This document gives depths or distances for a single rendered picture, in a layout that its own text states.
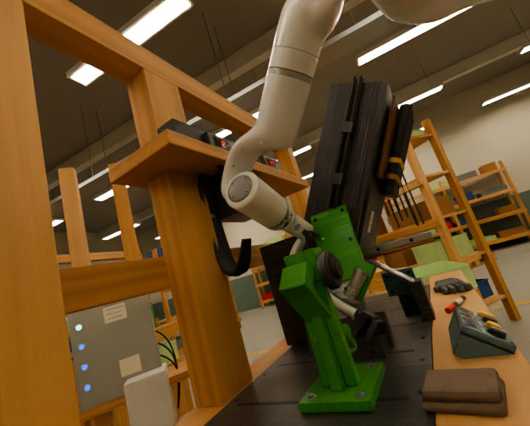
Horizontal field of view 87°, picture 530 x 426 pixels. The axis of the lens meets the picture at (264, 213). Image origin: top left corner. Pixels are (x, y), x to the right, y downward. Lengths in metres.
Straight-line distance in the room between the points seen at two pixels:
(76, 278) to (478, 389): 0.71
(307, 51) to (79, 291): 0.65
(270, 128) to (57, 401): 0.57
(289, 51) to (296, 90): 0.07
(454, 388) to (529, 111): 10.69
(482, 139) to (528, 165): 1.31
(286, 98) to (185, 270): 0.49
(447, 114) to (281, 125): 10.15
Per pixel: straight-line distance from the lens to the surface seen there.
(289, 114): 0.56
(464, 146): 10.39
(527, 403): 0.55
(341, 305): 0.76
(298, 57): 0.57
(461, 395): 0.51
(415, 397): 0.58
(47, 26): 0.96
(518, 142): 10.72
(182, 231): 0.79
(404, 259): 3.94
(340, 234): 0.82
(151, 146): 0.76
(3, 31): 0.83
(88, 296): 0.72
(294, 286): 0.51
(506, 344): 0.68
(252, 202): 0.56
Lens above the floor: 1.15
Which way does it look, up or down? 12 degrees up
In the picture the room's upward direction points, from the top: 17 degrees counter-clockwise
